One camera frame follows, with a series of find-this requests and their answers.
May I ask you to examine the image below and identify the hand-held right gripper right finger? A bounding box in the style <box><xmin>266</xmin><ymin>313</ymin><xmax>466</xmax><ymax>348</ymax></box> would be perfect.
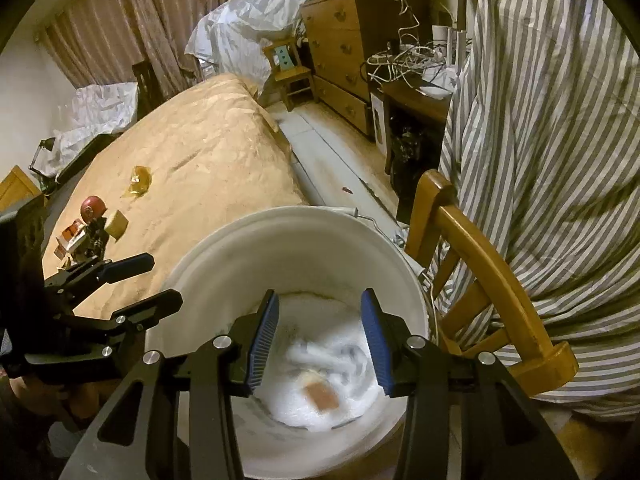
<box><xmin>360</xmin><ymin>287</ymin><xmax>583</xmax><ymax>480</ymax></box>

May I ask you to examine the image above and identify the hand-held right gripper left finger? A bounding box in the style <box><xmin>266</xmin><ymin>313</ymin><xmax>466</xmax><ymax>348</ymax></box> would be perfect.
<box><xmin>59</xmin><ymin>289</ymin><xmax>281</xmax><ymax>480</ymax></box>

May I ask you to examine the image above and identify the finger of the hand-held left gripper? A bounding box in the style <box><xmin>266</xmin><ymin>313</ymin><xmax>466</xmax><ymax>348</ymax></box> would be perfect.
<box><xmin>45</xmin><ymin>254</ymin><xmax>155</xmax><ymax>311</ymax></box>
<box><xmin>25</xmin><ymin>288</ymin><xmax>183</xmax><ymax>376</ymax></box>

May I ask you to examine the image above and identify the black torn packet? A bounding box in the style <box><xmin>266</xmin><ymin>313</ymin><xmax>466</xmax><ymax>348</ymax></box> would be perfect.
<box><xmin>82</xmin><ymin>227</ymin><xmax>108</xmax><ymax>261</ymax></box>

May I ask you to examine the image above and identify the white plastic bucket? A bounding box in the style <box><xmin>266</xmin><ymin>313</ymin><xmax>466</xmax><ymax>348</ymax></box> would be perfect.
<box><xmin>145</xmin><ymin>206</ymin><xmax>441</xmax><ymax>480</ymax></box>

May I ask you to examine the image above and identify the tan paper packet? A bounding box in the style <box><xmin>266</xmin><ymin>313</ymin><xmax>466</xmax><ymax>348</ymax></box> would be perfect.
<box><xmin>104</xmin><ymin>210</ymin><xmax>128</xmax><ymax>241</ymax></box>

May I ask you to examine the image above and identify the crumpled white plastic bag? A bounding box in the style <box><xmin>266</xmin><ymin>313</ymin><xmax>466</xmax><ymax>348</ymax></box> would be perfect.
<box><xmin>260</xmin><ymin>292</ymin><xmax>396</xmax><ymax>431</ymax></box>

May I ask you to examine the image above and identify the red drink carton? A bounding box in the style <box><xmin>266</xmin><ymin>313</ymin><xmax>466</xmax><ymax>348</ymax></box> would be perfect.
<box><xmin>54</xmin><ymin>220</ymin><xmax>88</xmax><ymax>261</ymax></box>

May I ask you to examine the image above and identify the red ball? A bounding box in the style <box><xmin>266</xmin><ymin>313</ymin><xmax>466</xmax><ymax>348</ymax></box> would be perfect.
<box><xmin>81</xmin><ymin>195</ymin><xmax>107</xmax><ymax>222</ymax></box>

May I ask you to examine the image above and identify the brown snack wrapper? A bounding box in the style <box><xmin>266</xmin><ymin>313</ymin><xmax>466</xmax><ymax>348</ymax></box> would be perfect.
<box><xmin>302</xmin><ymin>377</ymin><xmax>341</xmax><ymax>411</ymax></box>

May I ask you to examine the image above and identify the yellow plastic wrapper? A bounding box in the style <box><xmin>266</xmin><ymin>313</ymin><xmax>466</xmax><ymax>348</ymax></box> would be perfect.
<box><xmin>122</xmin><ymin>165</ymin><xmax>153</xmax><ymax>198</ymax></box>

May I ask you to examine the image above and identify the light wooden cabinet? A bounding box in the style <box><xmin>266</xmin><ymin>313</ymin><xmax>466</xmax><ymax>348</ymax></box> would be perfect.
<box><xmin>0</xmin><ymin>165</ymin><xmax>43</xmax><ymax>213</ymax></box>

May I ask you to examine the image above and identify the black desk lamp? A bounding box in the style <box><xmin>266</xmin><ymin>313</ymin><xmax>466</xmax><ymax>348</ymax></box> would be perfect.
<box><xmin>27</xmin><ymin>137</ymin><xmax>58</xmax><ymax>196</ymax></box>

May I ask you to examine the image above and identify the tan bed sheet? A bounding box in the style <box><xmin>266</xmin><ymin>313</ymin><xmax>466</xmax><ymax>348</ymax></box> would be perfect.
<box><xmin>42</xmin><ymin>74</ymin><xmax>311</xmax><ymax>321</ymax></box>

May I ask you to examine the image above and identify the small crumpled white plastic sheet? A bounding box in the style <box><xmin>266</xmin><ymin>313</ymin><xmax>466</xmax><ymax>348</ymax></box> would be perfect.
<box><xmin>50</xmin><ymin>82</ymin><xmax>141</xmax><ymax>171</ymax></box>

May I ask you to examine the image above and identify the dark chair back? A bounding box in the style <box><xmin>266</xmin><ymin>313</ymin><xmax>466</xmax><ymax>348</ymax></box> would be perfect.
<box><xmin>132</xmin><ymin>60</ymin><xmax>163</xmax><ymax>116</ymax></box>

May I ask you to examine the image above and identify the white box under desk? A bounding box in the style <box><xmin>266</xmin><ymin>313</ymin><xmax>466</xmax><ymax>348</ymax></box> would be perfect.
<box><xmin>370</xmin><ymin>92</ymin><xmax>388</xmax><ymax>156</ymax></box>

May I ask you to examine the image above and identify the dark wooden desk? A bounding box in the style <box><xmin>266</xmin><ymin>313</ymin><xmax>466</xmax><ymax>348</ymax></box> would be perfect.
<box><xmin>370</xmin><ymin>77</ymin><xmax>453</xmax><ymax>176</ymax></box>

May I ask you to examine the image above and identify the brown curtain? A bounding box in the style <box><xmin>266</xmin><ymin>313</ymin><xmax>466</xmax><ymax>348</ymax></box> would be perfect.
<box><xmin>35</xmin><ymin>0</ymin><xmax>301</xmax><ymax>96</ymax></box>

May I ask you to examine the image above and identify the small wooden child chair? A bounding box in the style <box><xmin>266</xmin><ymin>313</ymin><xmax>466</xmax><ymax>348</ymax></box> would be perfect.
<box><xmin>263</xmin><ymin>37</ymin><xmax>316</xmax><ymax>111</ymax></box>

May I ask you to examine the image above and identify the grey striped cloth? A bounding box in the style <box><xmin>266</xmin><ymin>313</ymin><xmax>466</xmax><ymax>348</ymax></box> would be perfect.
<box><xmin>430</xmin><ymin>0</ymin><xmax>640</xmax><ymax>426</ymax></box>

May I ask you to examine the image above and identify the large crumpled white plastic sheet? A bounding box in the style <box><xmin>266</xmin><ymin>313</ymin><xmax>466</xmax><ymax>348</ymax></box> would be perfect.
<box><xmin>185</xmin><ymin>0</ymin><xmax>331</xmax><ymax>86</ymax></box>

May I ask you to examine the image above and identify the wooden dresser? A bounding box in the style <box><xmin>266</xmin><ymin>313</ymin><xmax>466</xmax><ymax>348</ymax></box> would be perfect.
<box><xmin>301</xmin><ymin>0</ymin><xmax>431</xmax><ymax>136</ymax></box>

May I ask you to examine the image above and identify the tangle of white cables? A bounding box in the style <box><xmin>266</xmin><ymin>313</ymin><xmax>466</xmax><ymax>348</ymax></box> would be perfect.
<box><xmin>365</xmin><ymin>0</ymin><xmax>461</xmax><ymax>86</ymax></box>

